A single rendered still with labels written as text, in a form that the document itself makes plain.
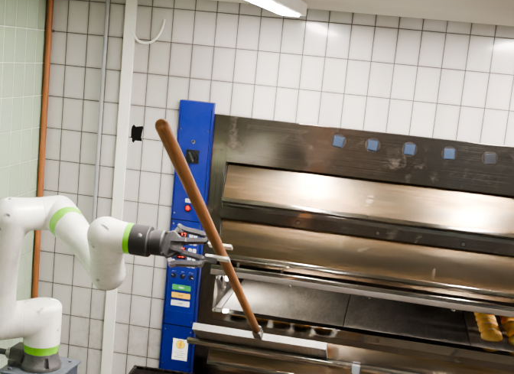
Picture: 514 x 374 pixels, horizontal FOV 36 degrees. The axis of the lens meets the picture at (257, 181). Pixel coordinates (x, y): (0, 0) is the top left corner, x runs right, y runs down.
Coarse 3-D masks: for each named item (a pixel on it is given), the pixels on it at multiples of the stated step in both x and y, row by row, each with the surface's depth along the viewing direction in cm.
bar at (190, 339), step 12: (228, 348) 336; (240, 348) 335; (252, 348) 335; (264, 348) 335; (300, 360) 331; (312, 360) 330; (324, 360) 329; (336, 360) 329; (360, 372) 327; (372, 372) 327; (384, 372) 325; (396, 372) 324; (408, 372) 324
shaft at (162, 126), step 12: (168, 132) 160; (168, 144) 164; (168, 156) 171; (180, 156) 170; (180, 168) 175; (192, 180) 183; (192, 192) 187; (192, 204) 194; (204, 204) 197; (204, 216) 201; (204, 228) 208; (216, 240) 217; (216, 252) 226; (228, 264) 236; (228, 276) 246; (240, 288) 260; (240, 300) 270; (252, 312) 291; (252, 324) 301
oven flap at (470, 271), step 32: (224, 224) 370; (256, 224) 368; (256, 256) 365; (288, 256) 363; (320, 256) 361; (352, 256) 359; (384, 256) 357; (416, 256) 355; (448, 256) 353; (480, 256) 351; (512, 256) 349; (448, 288) 349; (480, 288) 349; (512, 288) 347
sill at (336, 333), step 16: (240, 320) 373; (256, 320) 372; (272, 320) 370; (288, 320) 371; (336, 336) 366; (352, 336) 364; (368, 336) 363; (384, 336) 363; (400, 336) 365; (432, 352) 359; (448, 352) 357; (464, 352) 356; (480, 352) 355; (496, 352) 356
